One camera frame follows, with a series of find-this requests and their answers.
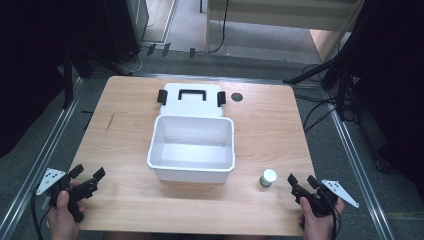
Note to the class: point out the aluminium frame rail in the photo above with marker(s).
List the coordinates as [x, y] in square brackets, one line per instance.
[360, 166]
[36, 166]

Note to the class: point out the small white-capped green bottle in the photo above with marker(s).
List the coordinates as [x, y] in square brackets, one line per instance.
[268, 177]

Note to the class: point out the person's right hand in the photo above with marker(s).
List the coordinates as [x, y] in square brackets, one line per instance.
[316, 223]

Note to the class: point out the black cabinet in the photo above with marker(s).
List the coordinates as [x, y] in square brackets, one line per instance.
[123, 26]

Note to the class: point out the black metal stand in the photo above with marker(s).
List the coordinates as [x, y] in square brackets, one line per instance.
[68, 80]

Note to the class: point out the dark curtain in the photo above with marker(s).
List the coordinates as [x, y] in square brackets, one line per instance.
[36, 50]
[396, 83]

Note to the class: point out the black tripod stand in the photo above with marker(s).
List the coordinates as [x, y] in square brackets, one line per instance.
[338, 73]

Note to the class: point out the white plastic box with lid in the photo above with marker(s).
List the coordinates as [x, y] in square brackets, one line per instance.
[191, 146]

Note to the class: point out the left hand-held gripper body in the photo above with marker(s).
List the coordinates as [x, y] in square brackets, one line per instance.
[53, 177]

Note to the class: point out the person's left hand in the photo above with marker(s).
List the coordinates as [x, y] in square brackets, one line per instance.
[61, 216]

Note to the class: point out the light wooden furniture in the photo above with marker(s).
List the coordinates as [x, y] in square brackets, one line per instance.
[266, 15]

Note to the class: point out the black round table grommet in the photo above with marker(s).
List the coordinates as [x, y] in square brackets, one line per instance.
[237, 97]

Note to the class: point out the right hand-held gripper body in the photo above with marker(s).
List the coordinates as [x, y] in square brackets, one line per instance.
[338, 192]

